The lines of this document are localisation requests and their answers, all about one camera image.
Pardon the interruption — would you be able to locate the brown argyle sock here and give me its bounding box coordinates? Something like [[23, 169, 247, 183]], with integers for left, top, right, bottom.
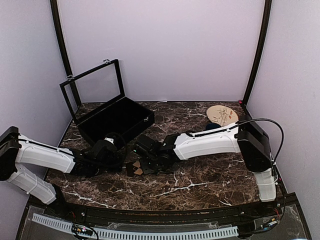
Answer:
[[125, 161, 144, 177]]

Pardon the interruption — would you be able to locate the black storage box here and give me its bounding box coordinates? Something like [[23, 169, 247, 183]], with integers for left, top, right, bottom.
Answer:
[[77, 97, 155, 149]]

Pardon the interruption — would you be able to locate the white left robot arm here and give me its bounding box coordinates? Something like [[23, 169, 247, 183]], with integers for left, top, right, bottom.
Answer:
[[0, 126, 127, 218]]

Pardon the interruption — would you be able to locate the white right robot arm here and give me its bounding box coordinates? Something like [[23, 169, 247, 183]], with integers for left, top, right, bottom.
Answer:
[[133, 115, 280, 217]]

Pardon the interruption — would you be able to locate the dark blue cup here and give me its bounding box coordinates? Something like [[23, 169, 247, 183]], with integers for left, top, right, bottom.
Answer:
[[205, 122, 222, 131]]

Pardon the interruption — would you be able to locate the black box glass lid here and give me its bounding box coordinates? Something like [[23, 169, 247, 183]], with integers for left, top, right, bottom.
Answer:
[[59, 59, 125, 125]]

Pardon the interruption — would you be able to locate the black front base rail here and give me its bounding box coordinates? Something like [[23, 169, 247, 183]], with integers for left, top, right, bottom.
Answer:
[[24, 193, 298, 226]]

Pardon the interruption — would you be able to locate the left black frame post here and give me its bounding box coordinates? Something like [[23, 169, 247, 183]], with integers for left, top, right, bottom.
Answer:
[[50, 0, 74, 81]]

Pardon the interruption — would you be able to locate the black frame post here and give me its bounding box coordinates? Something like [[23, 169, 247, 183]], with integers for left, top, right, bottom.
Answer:
[[242, 0, 273, 108], [50, 0, 74, 81]]

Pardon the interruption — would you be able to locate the white slotted cable duct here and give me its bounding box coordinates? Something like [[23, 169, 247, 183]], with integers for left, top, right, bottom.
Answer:
[[31, 213, 239, 240]]

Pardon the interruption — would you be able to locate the right black frame post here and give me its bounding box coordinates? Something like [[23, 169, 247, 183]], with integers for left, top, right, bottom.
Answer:
[[242, 0, 273, 108]]

